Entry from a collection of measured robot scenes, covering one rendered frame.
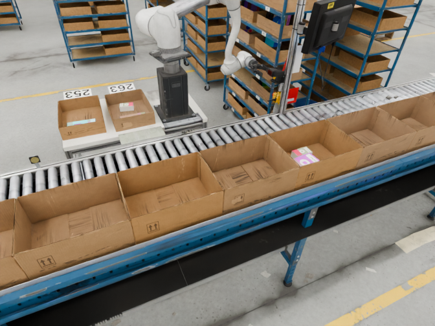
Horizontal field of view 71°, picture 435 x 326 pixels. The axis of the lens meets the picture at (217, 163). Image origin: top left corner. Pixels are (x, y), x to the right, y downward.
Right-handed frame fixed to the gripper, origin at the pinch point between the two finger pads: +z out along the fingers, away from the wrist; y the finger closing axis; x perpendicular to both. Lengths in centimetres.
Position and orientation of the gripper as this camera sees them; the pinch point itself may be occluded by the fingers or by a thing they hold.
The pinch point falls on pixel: (265, 72)
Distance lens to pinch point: 257.9
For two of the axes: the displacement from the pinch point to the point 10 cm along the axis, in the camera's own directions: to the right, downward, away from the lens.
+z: 4.2, 5.9, -6.9
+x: -0.3, 7.7, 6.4
